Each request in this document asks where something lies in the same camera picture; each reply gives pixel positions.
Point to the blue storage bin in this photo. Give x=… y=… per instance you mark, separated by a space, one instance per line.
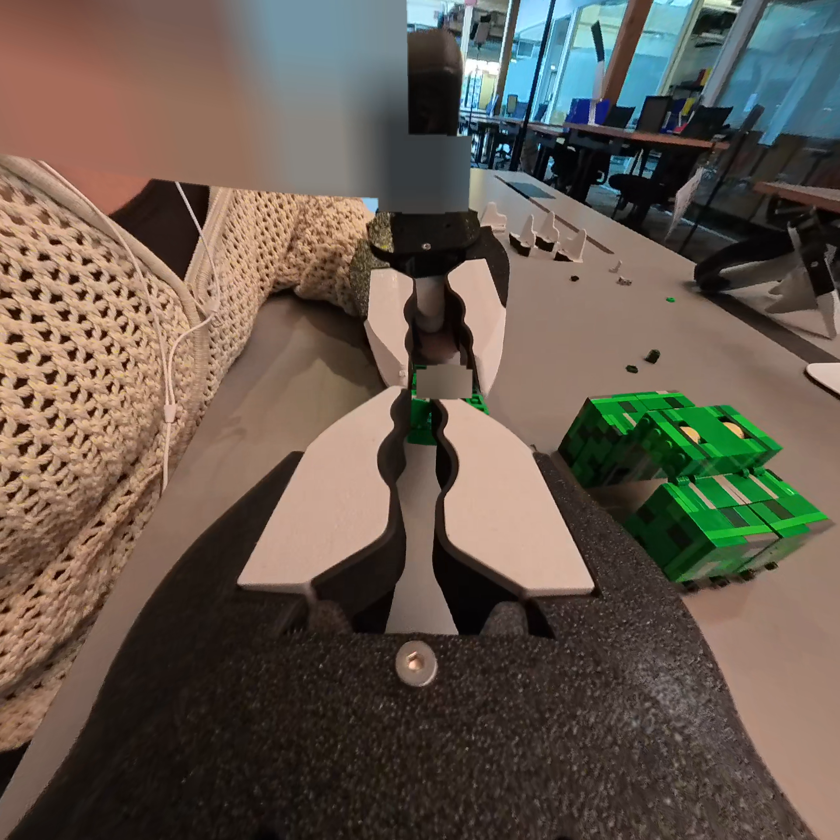
x=590 y=111

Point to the cream knit sweater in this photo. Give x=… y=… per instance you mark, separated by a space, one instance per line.
x=79 y=367

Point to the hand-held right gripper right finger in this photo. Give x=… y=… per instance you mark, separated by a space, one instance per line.
x=512 y=512

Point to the white fin-shaped part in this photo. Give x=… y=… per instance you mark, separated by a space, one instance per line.
x=548 y=233
x=525 y=236
x=495 y=220
x=572 y=249

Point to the green lego plate assembly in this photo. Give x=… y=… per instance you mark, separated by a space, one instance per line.
x=420 y=426

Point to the green blocky lego model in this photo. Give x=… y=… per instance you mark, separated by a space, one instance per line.
x=689 y=525

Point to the black and white device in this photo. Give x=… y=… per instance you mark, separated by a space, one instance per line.
x=741 y=259

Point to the black office chair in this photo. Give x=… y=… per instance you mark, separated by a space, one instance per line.
x=646 y=193

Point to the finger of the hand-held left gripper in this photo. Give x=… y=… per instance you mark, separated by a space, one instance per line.
x=485 y=315
x=387 y=321

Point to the black undershirt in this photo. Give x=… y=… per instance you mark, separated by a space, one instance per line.
x=157 y=223

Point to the wooden background desk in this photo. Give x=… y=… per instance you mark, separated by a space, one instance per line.
x=643 y=134

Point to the white paper sheet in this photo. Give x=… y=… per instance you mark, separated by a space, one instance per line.
x=689 y=203

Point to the wooden pillar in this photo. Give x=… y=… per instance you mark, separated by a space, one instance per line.
x=627 y=46

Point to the white flat rounded object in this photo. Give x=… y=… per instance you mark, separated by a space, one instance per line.
x=825 y=379

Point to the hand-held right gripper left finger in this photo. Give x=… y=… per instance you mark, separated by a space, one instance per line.
x=328 y=505

